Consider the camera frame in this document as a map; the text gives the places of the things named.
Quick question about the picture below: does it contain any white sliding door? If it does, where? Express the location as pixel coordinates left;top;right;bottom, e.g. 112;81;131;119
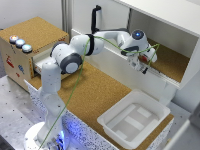
70;0;132;37

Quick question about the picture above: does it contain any red button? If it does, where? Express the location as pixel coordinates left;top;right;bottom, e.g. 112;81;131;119
8;34;20;45

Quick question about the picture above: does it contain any wooden drawer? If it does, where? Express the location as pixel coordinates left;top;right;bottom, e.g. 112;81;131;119
32;53;70;80

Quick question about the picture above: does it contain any black door handle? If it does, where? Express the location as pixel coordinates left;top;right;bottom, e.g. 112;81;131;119
90;4;103;35

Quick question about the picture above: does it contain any green cable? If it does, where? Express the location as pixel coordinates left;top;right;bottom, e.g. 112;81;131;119
37;34;161;150

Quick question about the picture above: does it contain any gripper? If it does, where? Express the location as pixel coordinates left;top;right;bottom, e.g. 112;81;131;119
127;46;158;74

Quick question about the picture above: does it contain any white cabinet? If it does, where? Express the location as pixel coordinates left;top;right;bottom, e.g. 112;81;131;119
70;0;200;105

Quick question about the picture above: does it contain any green button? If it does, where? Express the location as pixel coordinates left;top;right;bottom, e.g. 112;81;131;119
21;43;34;54

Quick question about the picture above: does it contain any white plastic box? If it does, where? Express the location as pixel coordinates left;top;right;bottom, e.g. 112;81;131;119
96;88;172;150

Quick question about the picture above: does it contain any blue button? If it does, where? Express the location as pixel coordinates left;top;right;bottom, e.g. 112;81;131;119
15;38;26;49

